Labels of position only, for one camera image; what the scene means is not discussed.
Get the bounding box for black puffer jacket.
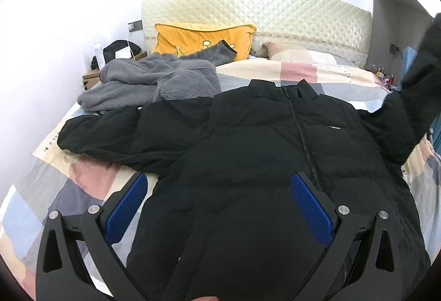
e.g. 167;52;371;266
58;18;440;300

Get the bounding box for patchwork checkered duvet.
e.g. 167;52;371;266
1;53;440;297

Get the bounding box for wooden nightstand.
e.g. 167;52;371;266
82;52;147;91

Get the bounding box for bottles on side table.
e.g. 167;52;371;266
375;67;395;88

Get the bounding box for grey fleece garment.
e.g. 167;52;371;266
77;40;237;112

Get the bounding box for blue chair cover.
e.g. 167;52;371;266
398;47;417;91

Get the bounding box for white bottle on nightstand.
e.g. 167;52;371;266
94;42;105;70

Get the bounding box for pink beige pillow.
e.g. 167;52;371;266
263;41;337;64

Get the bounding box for cream quilted headboard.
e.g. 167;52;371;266
141;0;372;68

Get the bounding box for yellow cushion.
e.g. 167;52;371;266
152;23;256;61

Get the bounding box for wall power socket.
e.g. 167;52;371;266
128;20;143;32

